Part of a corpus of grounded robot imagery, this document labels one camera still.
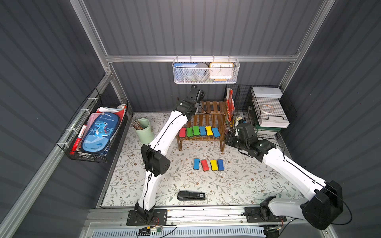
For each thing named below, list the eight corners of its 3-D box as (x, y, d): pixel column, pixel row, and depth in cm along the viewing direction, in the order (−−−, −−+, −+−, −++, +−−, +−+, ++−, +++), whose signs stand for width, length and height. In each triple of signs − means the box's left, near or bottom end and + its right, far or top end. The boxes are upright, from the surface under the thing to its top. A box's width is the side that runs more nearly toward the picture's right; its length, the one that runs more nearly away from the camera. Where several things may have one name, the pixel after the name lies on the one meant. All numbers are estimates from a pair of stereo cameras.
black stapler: (178, 200, 81) (177, 198, 77) (178, 193, 83) (177, 190, 79) (205, 200, 81) (205, 198, 76) (204, 193, 83) (205, 190, 79)
